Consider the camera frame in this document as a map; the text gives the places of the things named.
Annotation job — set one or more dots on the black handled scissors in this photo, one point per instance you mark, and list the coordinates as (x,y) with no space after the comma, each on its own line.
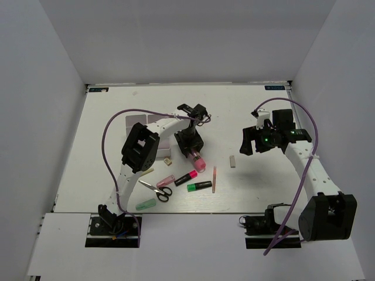
(163,193)

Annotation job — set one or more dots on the pink correction tape case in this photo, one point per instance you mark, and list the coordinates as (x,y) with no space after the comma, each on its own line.
(166,181)

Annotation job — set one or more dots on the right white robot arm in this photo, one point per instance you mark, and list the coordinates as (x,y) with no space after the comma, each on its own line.
(329,213)

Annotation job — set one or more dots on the blue corner label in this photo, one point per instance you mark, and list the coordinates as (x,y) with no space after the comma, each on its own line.
(274,87)
(98,89)

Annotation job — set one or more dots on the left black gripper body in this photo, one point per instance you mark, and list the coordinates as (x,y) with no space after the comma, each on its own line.
(188,138)

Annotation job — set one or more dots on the pink black highlighter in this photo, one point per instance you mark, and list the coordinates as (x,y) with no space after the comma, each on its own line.
(187,177)

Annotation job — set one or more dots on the orange slim highlighter pen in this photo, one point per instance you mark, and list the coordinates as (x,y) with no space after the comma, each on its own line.
(214,179)

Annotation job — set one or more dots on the left blue corner label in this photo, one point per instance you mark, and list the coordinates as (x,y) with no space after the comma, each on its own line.
(98,89)

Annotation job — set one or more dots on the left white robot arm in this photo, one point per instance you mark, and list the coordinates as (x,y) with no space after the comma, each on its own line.
(138,154)

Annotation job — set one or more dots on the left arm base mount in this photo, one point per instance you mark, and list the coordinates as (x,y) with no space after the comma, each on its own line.
(101,235)

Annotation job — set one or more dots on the right blue corner label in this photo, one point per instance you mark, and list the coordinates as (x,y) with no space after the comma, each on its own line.
(274,87)

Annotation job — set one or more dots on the green black highlighter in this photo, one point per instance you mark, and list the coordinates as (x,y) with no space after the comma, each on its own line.
(199,186)

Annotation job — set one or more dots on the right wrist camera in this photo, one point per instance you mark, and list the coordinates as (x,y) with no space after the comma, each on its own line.
(263,119)

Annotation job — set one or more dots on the left white organizer tray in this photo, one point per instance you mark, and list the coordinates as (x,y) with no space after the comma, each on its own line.
(131,120)

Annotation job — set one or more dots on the green correction tape case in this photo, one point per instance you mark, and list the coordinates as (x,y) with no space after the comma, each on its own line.
(146,204)

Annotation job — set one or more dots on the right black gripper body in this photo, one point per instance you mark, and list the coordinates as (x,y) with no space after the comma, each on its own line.
(266,140)

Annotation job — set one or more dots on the pink crayon tube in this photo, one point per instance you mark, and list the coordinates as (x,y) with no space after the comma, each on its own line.
(197,160)

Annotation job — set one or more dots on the yellow slim highlighter pen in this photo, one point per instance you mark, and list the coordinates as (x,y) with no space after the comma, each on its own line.
(148,171)

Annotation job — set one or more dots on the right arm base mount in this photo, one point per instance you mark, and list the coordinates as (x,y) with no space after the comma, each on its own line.
(258,234)

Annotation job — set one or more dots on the small tan eraser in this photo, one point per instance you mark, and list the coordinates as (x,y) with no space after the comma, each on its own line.
(167,161)

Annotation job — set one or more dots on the white eraser stick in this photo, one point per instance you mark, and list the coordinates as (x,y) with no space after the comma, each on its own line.
(232,161)

